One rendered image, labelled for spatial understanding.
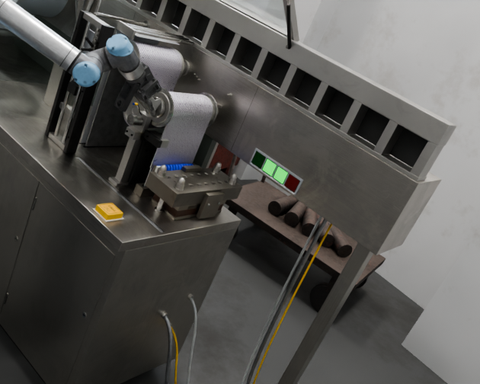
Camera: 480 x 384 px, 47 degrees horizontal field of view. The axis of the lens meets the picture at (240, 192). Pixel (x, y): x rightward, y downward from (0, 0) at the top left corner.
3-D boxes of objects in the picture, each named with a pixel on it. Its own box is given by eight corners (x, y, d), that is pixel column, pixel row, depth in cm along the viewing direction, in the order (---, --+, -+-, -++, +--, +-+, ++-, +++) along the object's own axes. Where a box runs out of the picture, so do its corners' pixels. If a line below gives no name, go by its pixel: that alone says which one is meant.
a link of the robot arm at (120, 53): (101, 36, 180) (126, 28, 180) (115, 60, 189) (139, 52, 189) (104, 53, 176) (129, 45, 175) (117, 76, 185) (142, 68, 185)
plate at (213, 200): (195, 216, 220) (205, 193, 216) (211, 213, 228) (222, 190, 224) (200, 219, 219) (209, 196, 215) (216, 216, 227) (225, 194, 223)
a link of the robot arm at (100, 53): (68, 62, 175) (101, 50, 175) (75, 54, 185) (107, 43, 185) (79, 84, 179) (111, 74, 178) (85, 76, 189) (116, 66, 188)
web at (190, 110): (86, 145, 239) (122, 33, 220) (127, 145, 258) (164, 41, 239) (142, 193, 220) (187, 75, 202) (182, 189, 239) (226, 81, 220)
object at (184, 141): (149, 168, 216) (165, 125, 209) (190, 165, 235) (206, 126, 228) (150, 168, 216) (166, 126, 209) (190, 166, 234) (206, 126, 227)
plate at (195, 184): (145, 184, 213) (149, 171, 210) (212, 179, 244) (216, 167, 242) (171, 207, 205) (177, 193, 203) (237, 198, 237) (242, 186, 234)
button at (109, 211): (94, 209, 196) (96, 203, 195) (110, 208, 201) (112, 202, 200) (106, 221, 192) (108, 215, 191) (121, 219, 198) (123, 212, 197)
